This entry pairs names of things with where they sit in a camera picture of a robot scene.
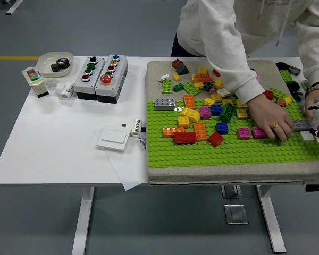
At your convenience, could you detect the lime two-by-four brick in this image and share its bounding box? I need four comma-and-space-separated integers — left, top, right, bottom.
182, 82, 200, 96
279, 70, 293, 83
268, 87, 288, 99
161, 79, 173, 95

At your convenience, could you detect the yellow curved brick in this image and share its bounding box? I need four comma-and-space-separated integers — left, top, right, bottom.
179, 107, 201, 123

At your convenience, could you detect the green studded baseplate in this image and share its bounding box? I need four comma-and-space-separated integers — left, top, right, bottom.
146, 99, 319, 169

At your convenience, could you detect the black rectangular device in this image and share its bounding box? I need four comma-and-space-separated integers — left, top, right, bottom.
287, 65, 301, 77

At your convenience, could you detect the white wall switch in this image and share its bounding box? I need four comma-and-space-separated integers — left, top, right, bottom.
96, 126, 130, 152

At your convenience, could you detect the pink two-by-two brick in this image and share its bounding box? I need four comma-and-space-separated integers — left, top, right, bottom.
198, 106, 213, 120
251, 126, 268, 140
237, 126, 252, 141

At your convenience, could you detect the white desk foot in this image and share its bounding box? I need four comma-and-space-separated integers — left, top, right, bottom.
5, 0, 24, 15

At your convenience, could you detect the metal floor socket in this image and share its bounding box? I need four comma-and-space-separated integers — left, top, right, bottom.
221, 185, 242, 199

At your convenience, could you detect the white labelled tube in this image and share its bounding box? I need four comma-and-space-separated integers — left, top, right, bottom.
130, 118, 144, 138

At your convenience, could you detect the dark metal gear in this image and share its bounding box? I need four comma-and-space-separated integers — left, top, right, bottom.
55, 57, 71, 70
51, 62, 66, 73

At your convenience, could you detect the white pipe tee fitting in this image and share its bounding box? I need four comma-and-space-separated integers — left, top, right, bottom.
55, 81, 75, 101

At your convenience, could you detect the white table leg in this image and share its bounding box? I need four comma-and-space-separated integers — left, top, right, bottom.
256, 185, 287, 253
71, 186, 96, 255

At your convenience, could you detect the grey four-button control box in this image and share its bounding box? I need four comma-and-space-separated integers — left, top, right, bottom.
73, 56, 106, 101

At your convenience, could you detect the white plastic bowl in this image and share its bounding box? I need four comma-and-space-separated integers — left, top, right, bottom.
36, 51, 75, 78

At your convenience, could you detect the metal floor box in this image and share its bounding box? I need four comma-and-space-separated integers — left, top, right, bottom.
223, 203, 248, 225

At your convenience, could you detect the beige red-green switch unit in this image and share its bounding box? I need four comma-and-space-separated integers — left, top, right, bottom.
21, 66, 50, 99

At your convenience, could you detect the grey emergency-stop control box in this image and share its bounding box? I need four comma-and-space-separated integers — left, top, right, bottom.
95, 54, 129, 104

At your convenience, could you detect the person's left hand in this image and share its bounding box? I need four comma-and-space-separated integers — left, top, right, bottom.
304, 89, 319, 122

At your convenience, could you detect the white paper sheet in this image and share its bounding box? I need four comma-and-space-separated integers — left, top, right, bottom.
94, 126, 149, 191

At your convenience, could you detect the blue two-by-two brick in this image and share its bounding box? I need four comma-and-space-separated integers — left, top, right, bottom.
210, 104, 223, 117
215, 122, 230, 135

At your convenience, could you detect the person's right hand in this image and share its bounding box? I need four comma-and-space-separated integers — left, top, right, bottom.
246, 97, 295, 143

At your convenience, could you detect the orange two-by-four brick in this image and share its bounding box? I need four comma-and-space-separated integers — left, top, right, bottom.
192, 74, 212, 83
163, 126, 186, 139
193, 122, 208, 141
183, 93, 197, 110

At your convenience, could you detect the grey two-by-four brick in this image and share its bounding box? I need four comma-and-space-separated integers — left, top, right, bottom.
154, 98, 176, 111
292, 119, 313, 133

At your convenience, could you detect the red two-by-four brick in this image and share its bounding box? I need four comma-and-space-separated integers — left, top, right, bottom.
173, 131, 198, 145

